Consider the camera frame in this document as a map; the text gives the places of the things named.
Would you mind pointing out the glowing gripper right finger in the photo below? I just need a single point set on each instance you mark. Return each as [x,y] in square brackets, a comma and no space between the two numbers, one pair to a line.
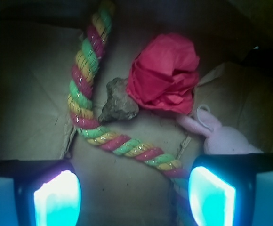
[232,190]

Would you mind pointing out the brown rock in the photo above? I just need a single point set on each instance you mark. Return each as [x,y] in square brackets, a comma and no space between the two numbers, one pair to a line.
[119,105]

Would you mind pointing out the pink plush bunny toy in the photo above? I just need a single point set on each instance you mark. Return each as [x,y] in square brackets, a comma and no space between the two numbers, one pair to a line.
[219,139]

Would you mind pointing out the crumpled red paper ball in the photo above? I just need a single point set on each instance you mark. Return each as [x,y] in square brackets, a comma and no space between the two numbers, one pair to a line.
[163,76]

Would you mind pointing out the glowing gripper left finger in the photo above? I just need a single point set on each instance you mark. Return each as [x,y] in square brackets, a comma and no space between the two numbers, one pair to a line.
[39,193]

